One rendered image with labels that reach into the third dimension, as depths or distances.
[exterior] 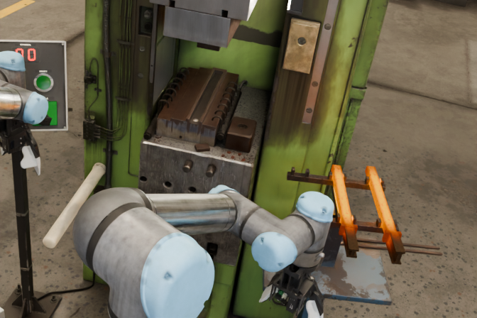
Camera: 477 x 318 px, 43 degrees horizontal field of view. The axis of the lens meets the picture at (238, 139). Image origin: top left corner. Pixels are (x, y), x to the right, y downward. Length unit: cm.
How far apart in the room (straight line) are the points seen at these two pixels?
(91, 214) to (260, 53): 159
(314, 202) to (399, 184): 257
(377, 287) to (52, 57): 124
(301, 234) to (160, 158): 94
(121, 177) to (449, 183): 223
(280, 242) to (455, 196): 277
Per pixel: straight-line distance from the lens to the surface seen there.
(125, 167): 235
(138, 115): 222
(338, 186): 190
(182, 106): 208
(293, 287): 134
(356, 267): 205
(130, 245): 82
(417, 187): 381
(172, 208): 102
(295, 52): 196
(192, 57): 243
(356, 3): 193
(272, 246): 113
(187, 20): 186
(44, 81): 198
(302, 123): 209
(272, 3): 230
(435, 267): 327
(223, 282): 231
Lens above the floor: 200
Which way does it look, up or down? 31 degrees down
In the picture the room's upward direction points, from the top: 9 degrees clockwise
